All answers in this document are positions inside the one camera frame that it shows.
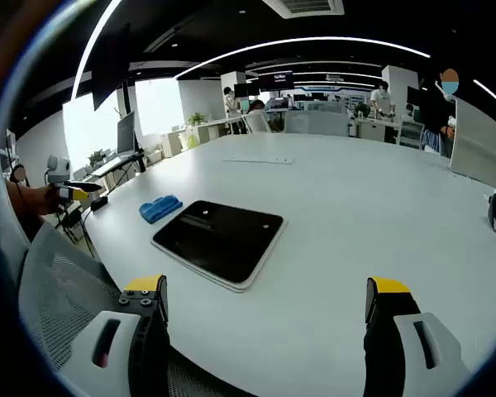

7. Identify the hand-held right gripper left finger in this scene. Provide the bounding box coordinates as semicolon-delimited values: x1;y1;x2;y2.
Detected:
61;273;171;397

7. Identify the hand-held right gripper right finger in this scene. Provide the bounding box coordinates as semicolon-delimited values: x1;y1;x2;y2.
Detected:
362;276;472;397

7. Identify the blue cleaning cloth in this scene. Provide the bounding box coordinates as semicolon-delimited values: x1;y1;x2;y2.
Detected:
138;193;183;225

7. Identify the black tablet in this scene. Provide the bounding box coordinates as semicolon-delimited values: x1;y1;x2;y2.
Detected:
150;199;288;294

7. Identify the person's left hand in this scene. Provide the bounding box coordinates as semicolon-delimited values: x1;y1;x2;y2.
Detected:
39;185;67;216

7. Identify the grey computer monitor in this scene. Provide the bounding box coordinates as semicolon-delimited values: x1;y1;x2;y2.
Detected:
116;110;137;158

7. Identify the grey mesh office chair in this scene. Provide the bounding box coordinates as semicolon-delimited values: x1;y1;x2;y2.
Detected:
18;222;241;397

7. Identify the hanging black screen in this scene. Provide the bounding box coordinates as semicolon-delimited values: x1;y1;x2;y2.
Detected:
91;22;132;111

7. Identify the white flat strip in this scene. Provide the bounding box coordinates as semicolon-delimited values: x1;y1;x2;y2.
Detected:
222;155;295;165

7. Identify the white office chair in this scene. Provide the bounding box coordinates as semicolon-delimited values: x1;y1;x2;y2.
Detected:
241;111;272;134

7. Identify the grey office partition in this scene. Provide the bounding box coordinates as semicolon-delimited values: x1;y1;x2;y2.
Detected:
283;109;351;136

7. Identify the grey desk divider panel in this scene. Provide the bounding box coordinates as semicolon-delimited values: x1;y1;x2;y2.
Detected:
449;97;496;189

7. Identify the long curved ceiling light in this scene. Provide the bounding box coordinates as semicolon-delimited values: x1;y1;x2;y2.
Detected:
175;36;432;79

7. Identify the ceiling air vent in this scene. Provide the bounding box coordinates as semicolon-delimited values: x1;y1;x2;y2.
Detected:
260;0;345;20

